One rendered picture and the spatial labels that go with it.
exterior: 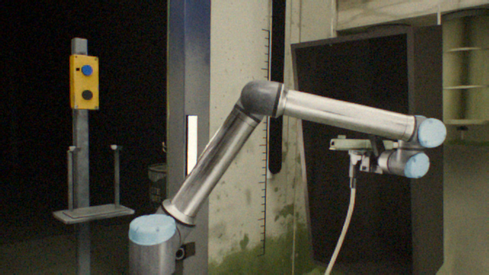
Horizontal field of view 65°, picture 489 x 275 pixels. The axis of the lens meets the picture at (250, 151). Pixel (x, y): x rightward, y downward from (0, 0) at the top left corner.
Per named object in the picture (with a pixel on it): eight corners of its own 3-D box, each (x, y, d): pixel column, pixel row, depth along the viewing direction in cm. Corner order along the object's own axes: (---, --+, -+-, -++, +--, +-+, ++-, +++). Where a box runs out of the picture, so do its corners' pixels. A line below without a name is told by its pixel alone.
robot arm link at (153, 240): (121, 278, 124) (121, 224, 122) (139, 259, 141) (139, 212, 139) (169, 280, 123) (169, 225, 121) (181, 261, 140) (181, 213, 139)
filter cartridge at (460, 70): (458, 141, 244) (464, 5, 237) (421, 138, 279) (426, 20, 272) (506, 140, 251) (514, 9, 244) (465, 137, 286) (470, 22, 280)
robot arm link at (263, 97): (241, 73, 122) (453, 118, 120) (244, 77, 135) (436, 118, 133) (233, 108, 123) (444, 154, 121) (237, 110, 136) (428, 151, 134)
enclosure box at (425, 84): (342, 237, 243) (327, 41, 216) (444, 262, 202) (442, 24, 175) (310, 262, 219) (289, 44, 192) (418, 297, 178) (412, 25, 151)
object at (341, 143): (333, 189, 163) (336, 135, 161) (327, 188, 167) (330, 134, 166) (420, 187, 181) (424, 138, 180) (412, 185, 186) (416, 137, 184)
